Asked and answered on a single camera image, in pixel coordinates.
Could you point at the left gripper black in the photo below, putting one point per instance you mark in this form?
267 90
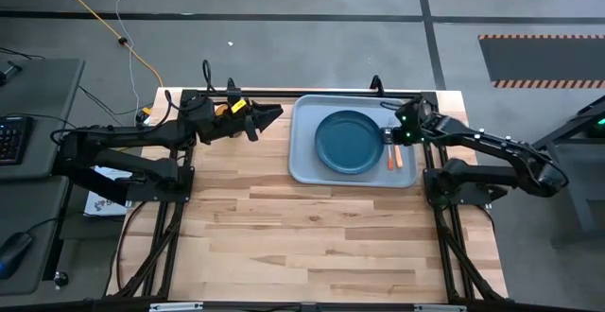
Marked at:
227 125

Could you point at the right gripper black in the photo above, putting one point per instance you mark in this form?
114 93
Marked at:
401 136

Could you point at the blue round plate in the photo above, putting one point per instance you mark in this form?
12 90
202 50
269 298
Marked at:
349 142

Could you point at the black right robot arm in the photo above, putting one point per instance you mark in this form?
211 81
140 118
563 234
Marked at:
496 146

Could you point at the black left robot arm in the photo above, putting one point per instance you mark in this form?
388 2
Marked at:
142 134

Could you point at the grey plastic tray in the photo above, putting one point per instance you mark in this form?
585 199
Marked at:
307 161

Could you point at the yellow black plug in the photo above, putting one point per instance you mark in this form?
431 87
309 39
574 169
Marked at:
146 111

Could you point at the black hazard-striped floor mat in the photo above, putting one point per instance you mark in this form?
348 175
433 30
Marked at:
543 59

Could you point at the white printed box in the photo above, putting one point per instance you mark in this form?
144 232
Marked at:
101 203

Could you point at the grey desk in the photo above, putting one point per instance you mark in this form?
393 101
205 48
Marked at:
47 113
28 208

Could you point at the black keyboard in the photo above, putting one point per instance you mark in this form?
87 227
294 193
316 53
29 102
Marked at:
14 139

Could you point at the black caster wheel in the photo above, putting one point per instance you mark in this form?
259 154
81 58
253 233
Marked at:
60 280

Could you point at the black computer mouse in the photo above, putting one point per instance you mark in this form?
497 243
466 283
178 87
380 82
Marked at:
14 253

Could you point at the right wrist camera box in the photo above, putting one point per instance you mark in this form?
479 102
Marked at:
387 135

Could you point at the silver metal bracket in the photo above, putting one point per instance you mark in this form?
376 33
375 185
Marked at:
439 308
175 307

